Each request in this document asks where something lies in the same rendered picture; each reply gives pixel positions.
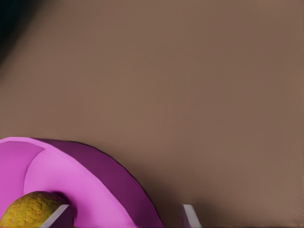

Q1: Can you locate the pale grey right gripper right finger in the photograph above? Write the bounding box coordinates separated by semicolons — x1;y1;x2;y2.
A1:
182;204;202;228

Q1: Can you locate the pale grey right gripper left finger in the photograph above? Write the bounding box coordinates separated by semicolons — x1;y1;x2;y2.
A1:
42;204;70;228

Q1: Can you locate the pink plate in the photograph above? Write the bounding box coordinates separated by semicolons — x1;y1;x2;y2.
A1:
0;136;164;228

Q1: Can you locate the orange fruit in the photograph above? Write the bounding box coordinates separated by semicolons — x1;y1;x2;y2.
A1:
0;191;75;228

